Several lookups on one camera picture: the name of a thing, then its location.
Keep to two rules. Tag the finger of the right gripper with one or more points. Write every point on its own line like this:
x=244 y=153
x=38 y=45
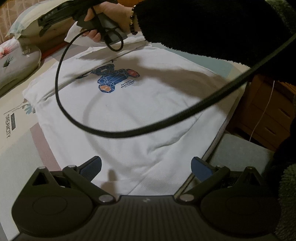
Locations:
x=55 y=29
x=61 y=12

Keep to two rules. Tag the white printed sweatshirt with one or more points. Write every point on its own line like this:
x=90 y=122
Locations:
x=119 y=91

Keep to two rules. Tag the person black sleeve forearm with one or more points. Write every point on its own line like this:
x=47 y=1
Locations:
x=240 y=31

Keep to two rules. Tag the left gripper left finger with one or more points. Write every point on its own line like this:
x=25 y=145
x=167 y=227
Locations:
x=81 y=177

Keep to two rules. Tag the grey donut cushion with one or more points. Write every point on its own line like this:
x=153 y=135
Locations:
x=18 y=65

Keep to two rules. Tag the pink floral folded quilt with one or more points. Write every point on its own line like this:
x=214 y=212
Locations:
x=8 y=46

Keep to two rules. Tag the person right hand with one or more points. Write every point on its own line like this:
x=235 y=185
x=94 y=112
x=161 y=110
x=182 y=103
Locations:
x=124 y=16

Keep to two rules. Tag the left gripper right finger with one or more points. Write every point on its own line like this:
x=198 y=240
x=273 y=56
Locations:
x=210 y=178

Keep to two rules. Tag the striped green white pillow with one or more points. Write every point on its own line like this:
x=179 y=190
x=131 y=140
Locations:
x=26 y=24

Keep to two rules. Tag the red folded cloth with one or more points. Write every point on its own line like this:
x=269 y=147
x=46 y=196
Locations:
x=52 y=50

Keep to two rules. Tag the wooden bedside nightstand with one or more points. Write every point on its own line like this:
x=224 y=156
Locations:
x=268 y=111

